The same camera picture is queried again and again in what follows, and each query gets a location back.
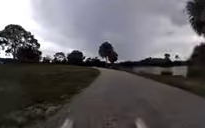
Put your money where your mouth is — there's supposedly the large dark bush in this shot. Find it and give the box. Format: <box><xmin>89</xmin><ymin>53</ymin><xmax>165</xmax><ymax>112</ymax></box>
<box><xmin>186</xmin><ymin>43</ymin><xmax>205</xmax><ymax>82</ymax></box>

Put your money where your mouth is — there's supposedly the tall palm tree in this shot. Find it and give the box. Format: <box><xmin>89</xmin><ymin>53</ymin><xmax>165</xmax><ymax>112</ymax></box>
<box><xmin>97</xmin><ymin>41</ymin><xmax>119</xmax><ymax>65</ymax></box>

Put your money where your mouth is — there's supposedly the robot's own part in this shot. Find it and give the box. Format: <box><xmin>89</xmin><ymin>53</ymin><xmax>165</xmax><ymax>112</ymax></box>
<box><xmin>60</xmin><ymin>118</ymin><xmax>75</xmax><ymax>128</ymax></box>
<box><xmin>134</xmin><ymin>117</ymin><xmax>148</xmax><ymax>128</ymax></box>

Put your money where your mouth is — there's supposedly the overhanging palm tree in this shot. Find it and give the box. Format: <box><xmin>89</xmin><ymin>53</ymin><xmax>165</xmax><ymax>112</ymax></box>
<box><xmin>185</xmin><ymin>0</ymin><xmax>205</xmax><ymax>42</ymax></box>

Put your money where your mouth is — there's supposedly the grey asphalt path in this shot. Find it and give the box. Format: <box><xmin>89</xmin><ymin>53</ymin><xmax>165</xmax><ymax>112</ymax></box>
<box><xmin>39</xmin><ymin>66</ymin><xmax>205</xmax><ymax>128</ymax></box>

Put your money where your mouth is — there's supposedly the wide grass field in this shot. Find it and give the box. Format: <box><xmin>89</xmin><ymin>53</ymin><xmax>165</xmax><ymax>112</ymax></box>
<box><xmin>0</xmin><ymin>63</ymin><xmax>102</xmax><ymax>128</ymax></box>

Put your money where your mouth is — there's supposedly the small dark bush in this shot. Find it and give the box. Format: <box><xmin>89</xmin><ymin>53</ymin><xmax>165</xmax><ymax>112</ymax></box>
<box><xmin>160</xmin><ymin>70</ymin><xmax>174</xmax><ymax>76</ymax></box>

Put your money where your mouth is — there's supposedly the distant tree line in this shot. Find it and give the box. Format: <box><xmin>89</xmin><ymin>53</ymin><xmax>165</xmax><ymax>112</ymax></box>
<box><xmin>118</xmin><ymin>53</ymin><xmax>192</xmax><ymax>68</ymax></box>

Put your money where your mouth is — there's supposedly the grass strip beside water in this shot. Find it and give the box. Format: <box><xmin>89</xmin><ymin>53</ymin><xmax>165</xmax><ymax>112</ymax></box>
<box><xmin>118</xmin><ymin>67</ymin><xmax>205</xmax><ymax>102</ymax></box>

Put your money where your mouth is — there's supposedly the large broad tree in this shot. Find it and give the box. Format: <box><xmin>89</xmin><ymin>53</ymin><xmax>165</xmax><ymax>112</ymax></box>
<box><xmin>0</xmin><ymin>23</ymin><xmax>43</xmax><ymax>64</ymax></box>

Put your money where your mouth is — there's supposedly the row of dark trees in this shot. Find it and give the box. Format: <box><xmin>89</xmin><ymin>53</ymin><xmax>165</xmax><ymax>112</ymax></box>
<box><xmin>41</xmin><ymin>49</ymin><xmax>108</xmax><ymax>68</ymax></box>

